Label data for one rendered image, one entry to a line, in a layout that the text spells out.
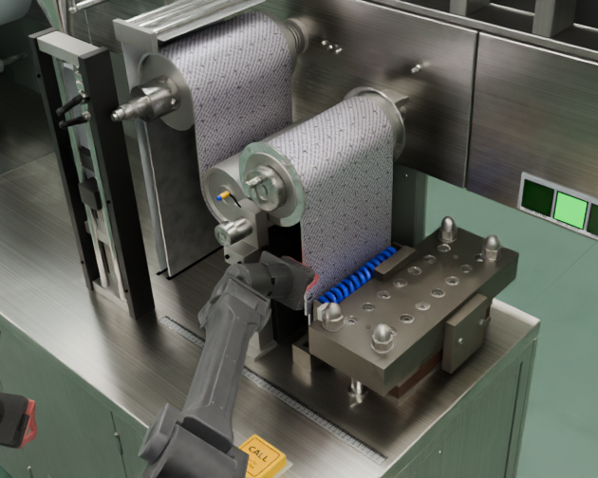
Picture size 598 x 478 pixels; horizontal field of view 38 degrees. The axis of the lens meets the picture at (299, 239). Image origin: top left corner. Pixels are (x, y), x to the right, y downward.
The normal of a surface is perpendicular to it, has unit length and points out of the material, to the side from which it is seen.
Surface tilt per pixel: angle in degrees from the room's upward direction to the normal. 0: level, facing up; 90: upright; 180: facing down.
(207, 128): 92
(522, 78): 90
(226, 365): 40
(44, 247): 0
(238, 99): 92
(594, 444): 0
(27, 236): 0
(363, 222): 90
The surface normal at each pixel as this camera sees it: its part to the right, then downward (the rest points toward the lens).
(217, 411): 0.59, -0.73
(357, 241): 0.74, 0.37
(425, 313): -0.04, -0.82
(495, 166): -0.68, 0.44
